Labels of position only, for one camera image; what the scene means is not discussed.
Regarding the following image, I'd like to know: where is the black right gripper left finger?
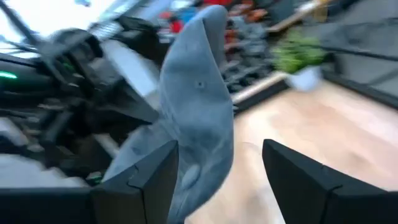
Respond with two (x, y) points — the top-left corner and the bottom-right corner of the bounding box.
(0, 139), (180, 224)

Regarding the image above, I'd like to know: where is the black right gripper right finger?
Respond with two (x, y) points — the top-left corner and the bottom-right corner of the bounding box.
(262, 139), (398, 224)

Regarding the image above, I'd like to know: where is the light blue-grey baseball cap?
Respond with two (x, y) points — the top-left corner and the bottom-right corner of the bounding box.
(101, 4), (236, 224)

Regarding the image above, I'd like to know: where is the green plant in white pot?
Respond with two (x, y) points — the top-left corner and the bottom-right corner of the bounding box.
(271, 27), (328, 91)

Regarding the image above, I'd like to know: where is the black aluminium table frame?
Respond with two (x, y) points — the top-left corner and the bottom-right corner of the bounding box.
(231, 46), (398, 114)

